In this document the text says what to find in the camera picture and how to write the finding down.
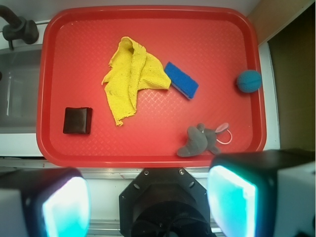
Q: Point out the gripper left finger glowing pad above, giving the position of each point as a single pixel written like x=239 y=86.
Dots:
x=52 y=202

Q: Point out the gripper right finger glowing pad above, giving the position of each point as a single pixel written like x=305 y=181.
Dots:
x=264 y=194

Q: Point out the black box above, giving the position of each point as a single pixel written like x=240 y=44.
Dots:
x=77 y=120

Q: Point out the brown cardboard box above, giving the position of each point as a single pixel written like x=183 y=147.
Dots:
x=289 y=28

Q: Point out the grey plush mouse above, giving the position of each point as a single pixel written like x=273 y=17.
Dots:
x=201 y=139

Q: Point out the blue knitted ball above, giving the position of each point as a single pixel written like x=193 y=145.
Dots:
x=249 y=81

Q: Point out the blue sponge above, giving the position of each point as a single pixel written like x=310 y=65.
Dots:
x=181 y=81

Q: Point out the grey sink basin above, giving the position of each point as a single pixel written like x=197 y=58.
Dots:
x=19 y=83

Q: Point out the red plastic tray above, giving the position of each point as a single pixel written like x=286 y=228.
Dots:
x=211 y=45

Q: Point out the yellow cloth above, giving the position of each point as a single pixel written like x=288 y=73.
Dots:
x=132 y=69

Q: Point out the grey faucet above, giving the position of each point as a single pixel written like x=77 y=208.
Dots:
x=18 y=28

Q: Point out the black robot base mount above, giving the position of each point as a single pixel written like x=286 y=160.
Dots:
x=164 y=202

